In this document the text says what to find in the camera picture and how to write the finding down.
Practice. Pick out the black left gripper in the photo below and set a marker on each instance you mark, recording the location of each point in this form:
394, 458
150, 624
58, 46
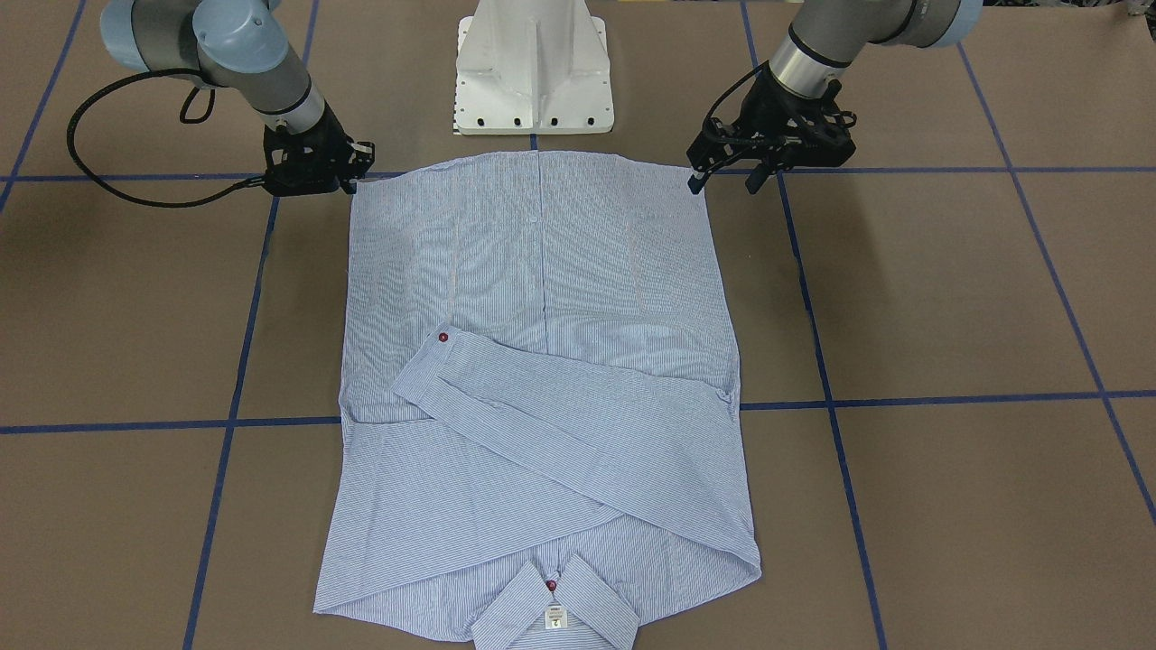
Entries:
764, 110

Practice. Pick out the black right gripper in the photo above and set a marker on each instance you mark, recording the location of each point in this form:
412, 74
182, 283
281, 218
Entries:
318, 144

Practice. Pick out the blue striped button shirt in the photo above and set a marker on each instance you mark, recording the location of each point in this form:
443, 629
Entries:
540, 406

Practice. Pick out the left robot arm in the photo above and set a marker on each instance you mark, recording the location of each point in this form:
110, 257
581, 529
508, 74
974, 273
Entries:
825, 37

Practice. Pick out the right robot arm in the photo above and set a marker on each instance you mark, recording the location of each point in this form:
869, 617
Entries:
241, 45

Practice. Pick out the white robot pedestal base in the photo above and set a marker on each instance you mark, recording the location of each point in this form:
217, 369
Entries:
532, 68

